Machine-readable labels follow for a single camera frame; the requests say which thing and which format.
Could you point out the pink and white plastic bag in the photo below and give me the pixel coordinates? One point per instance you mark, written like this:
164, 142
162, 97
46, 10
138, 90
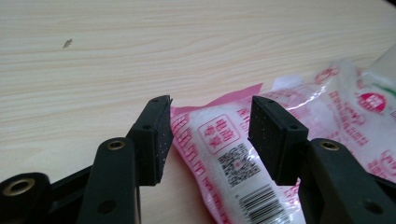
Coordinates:
211, 161

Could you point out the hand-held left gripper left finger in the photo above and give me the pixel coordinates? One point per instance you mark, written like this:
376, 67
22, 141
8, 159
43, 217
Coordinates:
112, 180

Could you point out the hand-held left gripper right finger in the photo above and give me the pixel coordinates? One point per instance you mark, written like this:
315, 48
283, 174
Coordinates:
330, 180

